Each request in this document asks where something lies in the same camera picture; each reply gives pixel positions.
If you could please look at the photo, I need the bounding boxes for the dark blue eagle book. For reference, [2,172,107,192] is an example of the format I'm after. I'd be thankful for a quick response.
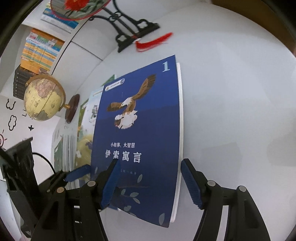
[91,56,184,227]

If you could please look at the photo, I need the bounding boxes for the light blue scholar picture book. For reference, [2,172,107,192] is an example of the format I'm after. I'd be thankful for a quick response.
[81,87,103,133]

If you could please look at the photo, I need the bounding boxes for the green leaf cover book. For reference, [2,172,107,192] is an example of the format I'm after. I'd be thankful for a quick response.
[52,74,117,172]

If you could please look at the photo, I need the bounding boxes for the vintage yellow globe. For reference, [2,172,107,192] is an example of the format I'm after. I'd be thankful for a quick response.
[23,74,80,123]

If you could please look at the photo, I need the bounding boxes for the white bookshelf cabinet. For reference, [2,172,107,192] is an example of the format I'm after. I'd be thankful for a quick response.
[0,0,121,121]

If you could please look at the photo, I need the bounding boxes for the round embroidered fan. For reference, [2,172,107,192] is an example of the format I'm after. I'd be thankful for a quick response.
[50,0,110,21]

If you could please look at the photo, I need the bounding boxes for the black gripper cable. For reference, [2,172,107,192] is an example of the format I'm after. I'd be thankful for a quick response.
[32,151,57,175]

